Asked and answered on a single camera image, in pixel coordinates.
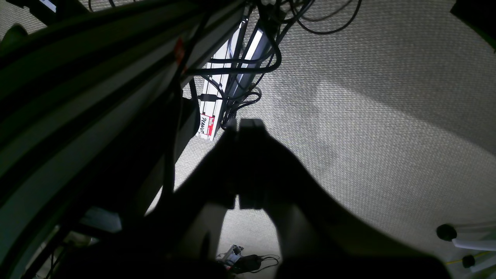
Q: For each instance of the white stand with black wheels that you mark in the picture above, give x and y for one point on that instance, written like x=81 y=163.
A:
x=479 y=239

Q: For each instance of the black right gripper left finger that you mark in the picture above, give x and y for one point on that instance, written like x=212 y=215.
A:
x=185 y=227

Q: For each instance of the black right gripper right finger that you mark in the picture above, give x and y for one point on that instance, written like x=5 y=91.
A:
x=319 y=238

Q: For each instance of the black power adapter on floor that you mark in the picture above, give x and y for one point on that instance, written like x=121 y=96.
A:
x=236 y=262

